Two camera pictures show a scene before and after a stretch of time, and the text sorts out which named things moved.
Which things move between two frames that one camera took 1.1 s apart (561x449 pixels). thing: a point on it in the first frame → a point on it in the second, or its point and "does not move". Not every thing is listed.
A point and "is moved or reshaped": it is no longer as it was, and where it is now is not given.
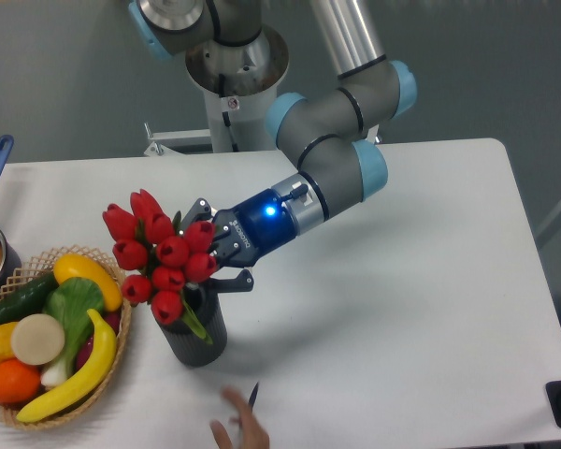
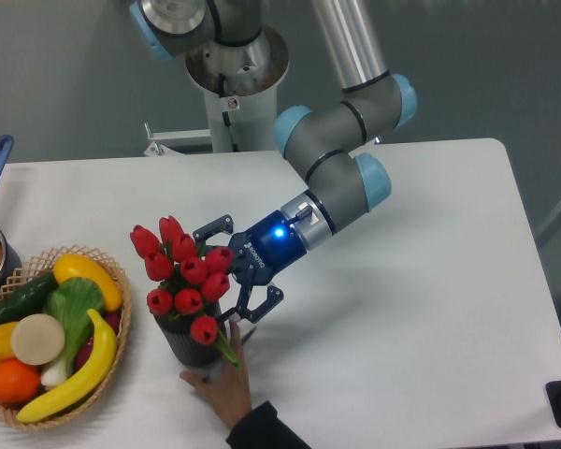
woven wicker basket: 39,267 does not move
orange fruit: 14,382 does not move
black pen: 252,396 → 248,336
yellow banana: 101,366 does not move
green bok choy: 70,302 does not move
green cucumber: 27,301 does not move
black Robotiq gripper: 257,225 → 259,254
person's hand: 251,434 → 226,391
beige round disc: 37,339 does not move
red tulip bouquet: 168,255 is moved or reshaped
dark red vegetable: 113,319 does not move
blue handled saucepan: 1,270 does not move
